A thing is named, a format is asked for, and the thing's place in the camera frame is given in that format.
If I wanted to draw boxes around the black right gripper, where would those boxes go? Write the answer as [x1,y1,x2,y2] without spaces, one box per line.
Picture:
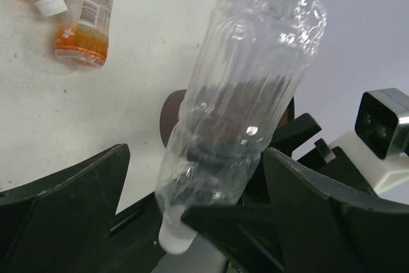
[242,113,381,207]

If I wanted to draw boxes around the clear orange drink bottle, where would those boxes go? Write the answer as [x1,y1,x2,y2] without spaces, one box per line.
[54,0,114,68]

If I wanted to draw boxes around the brown round bin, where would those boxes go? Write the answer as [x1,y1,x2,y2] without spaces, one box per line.
[158,89,297,149]

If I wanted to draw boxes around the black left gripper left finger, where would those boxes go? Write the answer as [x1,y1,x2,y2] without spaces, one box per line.
[1,144,130,272]

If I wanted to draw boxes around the clear plastic bottle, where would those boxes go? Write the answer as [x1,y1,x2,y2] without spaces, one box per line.
[155,0,327,254]

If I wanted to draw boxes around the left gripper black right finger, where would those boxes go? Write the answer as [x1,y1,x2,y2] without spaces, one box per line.
[182,148,408,272]

